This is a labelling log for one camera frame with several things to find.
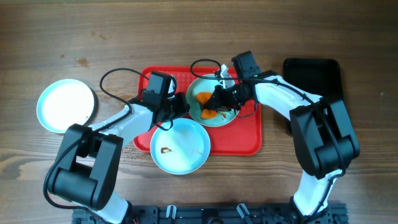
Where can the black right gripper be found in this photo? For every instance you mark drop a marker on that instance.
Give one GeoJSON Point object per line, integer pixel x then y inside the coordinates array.
{"type": "Point", "coordinates": [218, 98]}

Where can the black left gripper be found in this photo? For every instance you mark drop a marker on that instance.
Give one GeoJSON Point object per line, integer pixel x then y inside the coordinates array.
{"type": "Point", "coordinates": [181, 106]}

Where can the orange sponge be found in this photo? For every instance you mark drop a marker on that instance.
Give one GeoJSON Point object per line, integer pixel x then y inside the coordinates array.
{"type": "Point", "coordinates": [202, 98]}

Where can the light blue plate front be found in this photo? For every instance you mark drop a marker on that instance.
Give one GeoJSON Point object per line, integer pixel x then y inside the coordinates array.
{"type": "Point", "coordinates": [180, 148]}

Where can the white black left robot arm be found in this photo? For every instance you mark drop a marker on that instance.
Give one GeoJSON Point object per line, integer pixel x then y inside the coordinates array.
{"type": "Point", "coordinates": [84, 172]}

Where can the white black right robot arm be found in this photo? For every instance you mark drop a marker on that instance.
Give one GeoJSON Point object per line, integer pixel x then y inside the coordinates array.
{"type": "Point", "coordinates": [324, 138]}

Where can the red plastic tray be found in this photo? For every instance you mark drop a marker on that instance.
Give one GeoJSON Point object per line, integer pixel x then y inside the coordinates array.
{"type": "Point", "coordinates": [240, 137]}

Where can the black rectangular tray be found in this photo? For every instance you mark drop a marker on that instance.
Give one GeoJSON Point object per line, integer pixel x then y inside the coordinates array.
{"type": "Point", "coordinates": [314, 75]}

